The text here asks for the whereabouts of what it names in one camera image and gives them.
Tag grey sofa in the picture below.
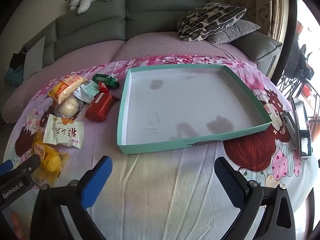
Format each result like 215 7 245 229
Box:
7 0 283 80

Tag green carton snack box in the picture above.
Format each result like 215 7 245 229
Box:
92 73 120 89

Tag beige patterned curtain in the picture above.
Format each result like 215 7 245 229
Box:
224 0 288 39

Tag black iron railing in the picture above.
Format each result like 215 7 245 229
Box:
276 72 320 120

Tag dark balcony object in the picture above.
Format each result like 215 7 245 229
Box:
297 44 315 80

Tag pink printed blanket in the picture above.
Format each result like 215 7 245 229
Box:
4 55 318 240

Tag grey pillow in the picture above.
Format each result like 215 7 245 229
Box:
206 20 261 45

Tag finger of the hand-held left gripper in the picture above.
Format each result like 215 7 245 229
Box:
0 159 13 177
14 156 41 180

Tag silver metal object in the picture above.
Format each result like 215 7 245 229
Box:
280 110 297 140

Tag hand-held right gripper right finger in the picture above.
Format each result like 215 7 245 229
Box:
214 157 304 240

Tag dark red snack packet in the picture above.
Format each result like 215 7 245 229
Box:
85 93 120 123

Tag dark clothes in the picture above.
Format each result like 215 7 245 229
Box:
10 51 27 70

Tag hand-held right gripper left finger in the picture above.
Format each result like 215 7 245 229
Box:
30 156 113 240

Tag silver green snack packet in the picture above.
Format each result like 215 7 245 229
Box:
74 80 100 103

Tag white red-print snack packet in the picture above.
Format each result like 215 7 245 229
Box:
43 114 85 150

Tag pink sofa cover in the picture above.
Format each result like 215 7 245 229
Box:
2 31 258 123

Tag person's left hand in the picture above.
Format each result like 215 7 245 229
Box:
10 210 28 240

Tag black white patterned pillow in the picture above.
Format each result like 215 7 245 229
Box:
177 2 247 42

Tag clear bun packet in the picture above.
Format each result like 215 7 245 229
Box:
54 97 82 117

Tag teal cardboard tray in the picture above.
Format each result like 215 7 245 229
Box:
117 64 272 155

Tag yellow roll cake packet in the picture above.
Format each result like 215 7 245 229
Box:
47 74 87 104

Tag teal cloth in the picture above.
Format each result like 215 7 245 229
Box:
5 69 24 85

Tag yellow bread packet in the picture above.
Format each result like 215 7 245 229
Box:
30 130 68 188

